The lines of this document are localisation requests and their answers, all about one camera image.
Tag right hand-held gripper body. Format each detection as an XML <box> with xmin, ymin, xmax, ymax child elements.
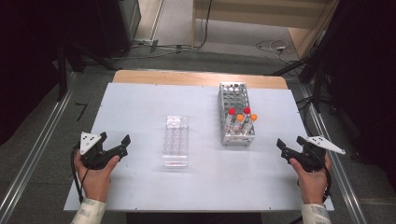
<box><xmin>281</xmin><ymin>135</ymin><xmax>347</xmax><ymax>174</ymax></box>

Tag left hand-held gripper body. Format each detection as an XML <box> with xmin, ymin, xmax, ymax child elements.
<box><xmin>79</xmin><ymin>131</ymin><xmax>123</xmax><ymax>171</ymax></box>

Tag clear acrylic test tube rack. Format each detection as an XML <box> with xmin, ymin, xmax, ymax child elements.
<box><xmin>162</xmin><ymin>115</ymin><xmax>190</xmax><ymax>168</ymax></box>

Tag metal test tube rack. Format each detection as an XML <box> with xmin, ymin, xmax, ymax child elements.
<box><xmin>217</xmin><ymin>81</ymin><xmax>256</xmax><ymax>147</ymax></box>

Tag person's right hand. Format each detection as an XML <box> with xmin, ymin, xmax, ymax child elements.
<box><xmin>289</xmin><ymin>153</ymin><xmax>332</xmax><ymax>205</ymax></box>

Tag person's left hand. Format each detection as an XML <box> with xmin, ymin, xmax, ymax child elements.
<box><xmin>74</xmin><ymin>148</ymin><xmax>121</xmax><ymax>203</ymax></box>

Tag black tripod stand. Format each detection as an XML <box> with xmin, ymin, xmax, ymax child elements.
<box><xmin>270</xmin><ymin>0</ymin><xmax>339</xmax><ymax>114</ymax></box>

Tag black metal stand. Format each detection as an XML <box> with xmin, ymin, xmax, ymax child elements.
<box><xmin>55</xmin><ymin>39</ymin><xmax>123</xmax><ymax>103</ymax></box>

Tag dark curtain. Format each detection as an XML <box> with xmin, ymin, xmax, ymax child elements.
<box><xmin>0</xmin><ymin>0</ymin><xmax>106</xmax><ymax>147</ymax></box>
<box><xmin>323</xmin><ymin>0</ymin><xmax>396</xmax><ymax>190</ymax></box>

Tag dark cabinet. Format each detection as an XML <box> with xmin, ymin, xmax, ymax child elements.
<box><xmin>95</xmin><ymin>0</ymin><xmax>142</xmax><ymax>60</ymax></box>

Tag light wooden shelf unit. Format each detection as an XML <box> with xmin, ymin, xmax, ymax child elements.
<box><xmin>191</xmin><ymin>0</ymin><xmax>341</xmax><ymax>60</ymax></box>

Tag left hand-held gripper cable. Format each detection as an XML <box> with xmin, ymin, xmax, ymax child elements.
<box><xmin>70</xmin><ymin>142</ymin><xmax>86</xmax><ymax>203</ymax></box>

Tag hand-held gripper cable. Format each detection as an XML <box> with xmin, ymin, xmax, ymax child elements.
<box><xmin>321</xmin><ymin>160</ymin><xmax>333</xmax><ymax>201</ymax></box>
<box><xmin>70</xmin><ymin>142</ymin><xmax>86</xmax><ymax>203</ymax></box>

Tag right hand-held gripper cable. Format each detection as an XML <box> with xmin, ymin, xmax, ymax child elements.
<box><xmin>321</xmin><ymin>160</ymin><xmax>333</xmax><ymax>201</ymax></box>

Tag metal floor rail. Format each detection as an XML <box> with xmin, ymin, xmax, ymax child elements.
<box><xmin>0</xmin><ymin>72</ymin><xmax>79</xmax><ymax>224</ymax></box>
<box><xmin>298</xmin><ymin>83</ymin><xmax>369</xmax><ymax>224</ymax></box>

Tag black floor cable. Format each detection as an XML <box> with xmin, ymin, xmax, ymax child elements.
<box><xmin>295</xmin><ymin>95</ymin><xmax>330</xmax><ymax>183</ymax></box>

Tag white floor cable with plug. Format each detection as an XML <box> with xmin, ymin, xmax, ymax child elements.
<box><xmin>255</xmin><ymin>39</ymin><xmax>301</xmax><ymax>65</ymax></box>

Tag grey floor cables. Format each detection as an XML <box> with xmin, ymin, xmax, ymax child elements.
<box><xmin>111</xmin><ymin>38</ymin><xmax>201</xmax><ymax>61</ymax></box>

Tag black hanging cable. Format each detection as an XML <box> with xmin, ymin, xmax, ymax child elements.
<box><xmin>197</xmin><ymin>0</ymin><xmax>214</xmax><ymax>50</ymax></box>

